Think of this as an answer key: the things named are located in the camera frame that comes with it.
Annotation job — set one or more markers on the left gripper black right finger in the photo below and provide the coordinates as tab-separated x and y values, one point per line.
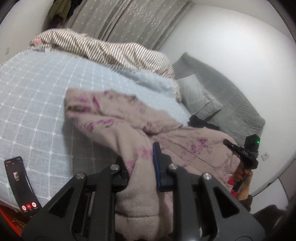
202	208

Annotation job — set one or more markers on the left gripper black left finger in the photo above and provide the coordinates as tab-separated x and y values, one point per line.
84	209

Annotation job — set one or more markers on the pink floral padded garment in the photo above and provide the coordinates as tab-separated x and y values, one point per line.
129	127

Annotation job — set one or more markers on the dark clothes hanging in corner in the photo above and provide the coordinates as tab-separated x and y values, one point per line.
60	12

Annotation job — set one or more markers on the right hand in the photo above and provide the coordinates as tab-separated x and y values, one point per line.
245	175

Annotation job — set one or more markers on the grey quilted headboard cushion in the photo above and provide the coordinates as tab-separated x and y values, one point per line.
238	117

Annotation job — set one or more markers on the black smartphone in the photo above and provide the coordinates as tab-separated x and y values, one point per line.
21	187

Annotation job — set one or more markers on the red object under bed edge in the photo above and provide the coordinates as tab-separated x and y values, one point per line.
13	218

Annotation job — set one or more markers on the grey pillow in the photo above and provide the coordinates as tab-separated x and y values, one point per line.
197	99

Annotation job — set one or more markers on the light blue checked bedspread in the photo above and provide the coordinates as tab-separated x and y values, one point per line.
34	125

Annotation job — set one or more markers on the grey patterned curtain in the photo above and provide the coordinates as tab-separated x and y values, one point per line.
148	23

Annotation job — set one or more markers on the brown striped blanket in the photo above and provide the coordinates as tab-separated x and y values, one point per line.
124	55

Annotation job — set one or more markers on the white wall socket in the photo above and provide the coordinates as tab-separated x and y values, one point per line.
265	156

